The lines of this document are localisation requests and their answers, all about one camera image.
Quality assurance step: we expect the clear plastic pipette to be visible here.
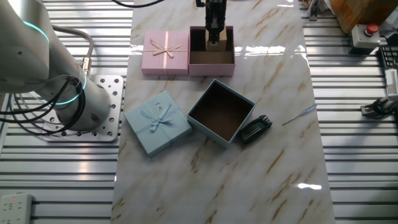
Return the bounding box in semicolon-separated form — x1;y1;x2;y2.
281;103;318;127

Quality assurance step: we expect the silver ribbed camera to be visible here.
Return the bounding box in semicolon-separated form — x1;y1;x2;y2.
384;68;398;97

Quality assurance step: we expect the light blue open gift box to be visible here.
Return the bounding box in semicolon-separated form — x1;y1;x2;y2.
186;78;256;149

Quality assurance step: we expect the black hex key set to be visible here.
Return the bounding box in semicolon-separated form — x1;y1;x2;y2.
236;114;274;144

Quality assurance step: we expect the emergency stop button box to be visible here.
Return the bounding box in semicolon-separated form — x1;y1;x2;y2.
351;23;382;50

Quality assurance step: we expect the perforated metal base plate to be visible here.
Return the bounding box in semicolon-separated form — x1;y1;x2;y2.
42;74;125;143

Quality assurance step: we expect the pink lid with bow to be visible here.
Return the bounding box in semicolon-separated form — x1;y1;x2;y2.
141;30;190;76

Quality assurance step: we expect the marble pattern table mat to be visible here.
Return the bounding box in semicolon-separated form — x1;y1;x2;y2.
110;0;336;224

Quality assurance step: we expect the grey metal clamp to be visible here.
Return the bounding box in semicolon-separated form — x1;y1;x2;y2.
306;0;327;22

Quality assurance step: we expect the light blue lid with bow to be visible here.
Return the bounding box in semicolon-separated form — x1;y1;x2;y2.
123;90;193;157

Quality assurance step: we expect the small wooden block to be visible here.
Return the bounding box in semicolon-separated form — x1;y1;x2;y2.
205;27;228;53

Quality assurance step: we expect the black keyboard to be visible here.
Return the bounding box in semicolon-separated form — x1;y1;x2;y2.
377;45;398;71

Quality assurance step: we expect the thick grey base cable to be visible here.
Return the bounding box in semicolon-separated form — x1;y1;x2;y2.
51;24;96;75

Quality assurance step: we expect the white power strip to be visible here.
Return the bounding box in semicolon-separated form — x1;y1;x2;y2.
0;192;34;224

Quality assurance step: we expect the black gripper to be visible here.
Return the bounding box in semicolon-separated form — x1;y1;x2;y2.
205;0;228;45

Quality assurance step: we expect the small camera on mount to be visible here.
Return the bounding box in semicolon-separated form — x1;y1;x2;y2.
360;95;398;119

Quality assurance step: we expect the pink open gift box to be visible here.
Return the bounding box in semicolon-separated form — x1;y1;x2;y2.
188;25;236;77

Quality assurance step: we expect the brown cardboard box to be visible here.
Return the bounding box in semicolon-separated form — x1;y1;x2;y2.
329;0;398;34

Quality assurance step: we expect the black base cable bundle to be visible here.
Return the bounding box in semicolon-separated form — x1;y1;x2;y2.
0;76;86;136

